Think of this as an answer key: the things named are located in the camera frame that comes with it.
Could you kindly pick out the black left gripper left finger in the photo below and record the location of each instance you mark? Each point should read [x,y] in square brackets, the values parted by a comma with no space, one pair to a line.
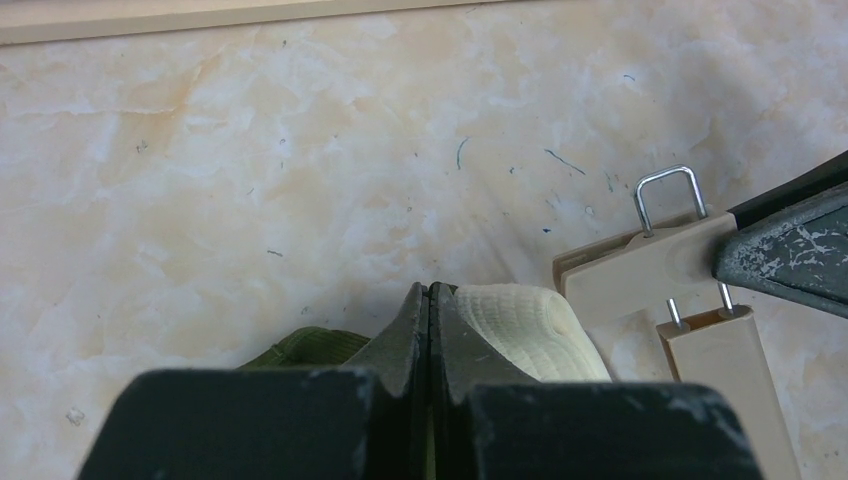
[365,419]

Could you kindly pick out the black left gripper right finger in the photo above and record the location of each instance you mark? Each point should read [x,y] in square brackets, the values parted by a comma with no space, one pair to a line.
[492,421]

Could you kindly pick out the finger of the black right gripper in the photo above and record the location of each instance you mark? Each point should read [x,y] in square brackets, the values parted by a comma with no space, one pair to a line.
[823,177]
[798,255]

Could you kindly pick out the green underwear with cream waistband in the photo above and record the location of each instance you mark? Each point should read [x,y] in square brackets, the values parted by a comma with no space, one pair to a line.
[532,327]

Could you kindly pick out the beige clip hanger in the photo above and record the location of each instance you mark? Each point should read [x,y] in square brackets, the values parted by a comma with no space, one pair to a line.
[709,340]

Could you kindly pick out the light wooden clothes rack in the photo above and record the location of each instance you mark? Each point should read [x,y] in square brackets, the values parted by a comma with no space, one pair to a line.
[24,22]

